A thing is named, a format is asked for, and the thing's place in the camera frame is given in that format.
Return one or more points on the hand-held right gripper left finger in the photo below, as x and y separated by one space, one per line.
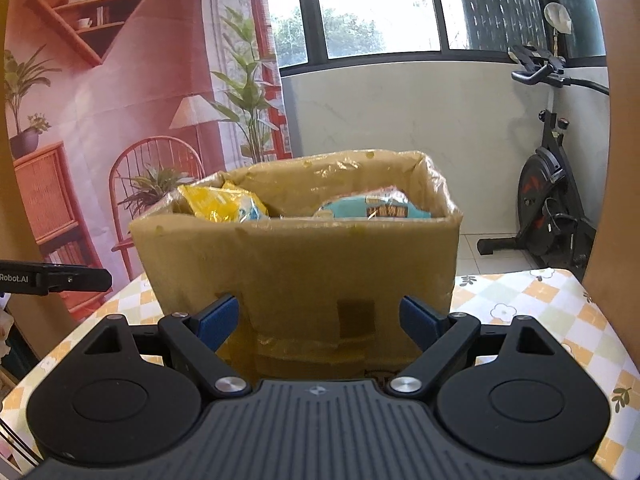
220 320

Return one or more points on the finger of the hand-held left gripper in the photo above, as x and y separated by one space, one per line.
80 279

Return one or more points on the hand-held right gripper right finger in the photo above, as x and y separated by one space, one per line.
417 320

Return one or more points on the taped cardboard box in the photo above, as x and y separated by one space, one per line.
300 260

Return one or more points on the yellow snack bag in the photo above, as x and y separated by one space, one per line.
215 202

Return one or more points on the blue and white snack packet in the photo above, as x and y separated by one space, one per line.
350 207

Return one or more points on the checked floral tablecloth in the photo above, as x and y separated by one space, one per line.
525 300

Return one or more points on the black exercise bike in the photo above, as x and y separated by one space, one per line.
542 185

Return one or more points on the brown blurred surface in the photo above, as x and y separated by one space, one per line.
620 160

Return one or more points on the dark framed window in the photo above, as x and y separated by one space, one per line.
375 10

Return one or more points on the white plastic bag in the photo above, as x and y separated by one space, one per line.
557 17

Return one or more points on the wall poster of room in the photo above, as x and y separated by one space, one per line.
150 85

